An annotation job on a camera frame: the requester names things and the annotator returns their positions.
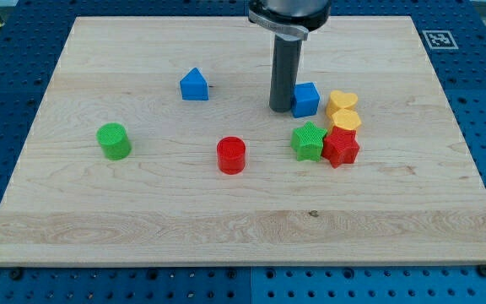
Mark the red cylinder block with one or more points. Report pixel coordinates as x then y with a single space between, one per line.
231 155

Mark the green cylinder block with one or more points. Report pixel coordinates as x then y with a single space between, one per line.
113 140

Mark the red star block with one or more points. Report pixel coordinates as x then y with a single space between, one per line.
340 147

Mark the yellow heart block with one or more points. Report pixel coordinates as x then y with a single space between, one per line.
338 100

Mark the green star block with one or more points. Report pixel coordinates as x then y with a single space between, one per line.
307 142

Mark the blue triangle block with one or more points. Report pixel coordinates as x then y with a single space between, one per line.
194 86

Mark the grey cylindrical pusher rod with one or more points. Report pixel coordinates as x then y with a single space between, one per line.
286 58

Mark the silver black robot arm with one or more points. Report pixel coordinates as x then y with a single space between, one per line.
291 21

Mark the white fiducial marker tag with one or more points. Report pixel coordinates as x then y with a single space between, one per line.
440 40

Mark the blue cube block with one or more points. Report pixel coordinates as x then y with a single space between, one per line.
306 100

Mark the light wooden board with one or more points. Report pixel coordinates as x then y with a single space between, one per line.
412 197

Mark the yellow hexagon block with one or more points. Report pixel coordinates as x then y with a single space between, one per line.
345 119

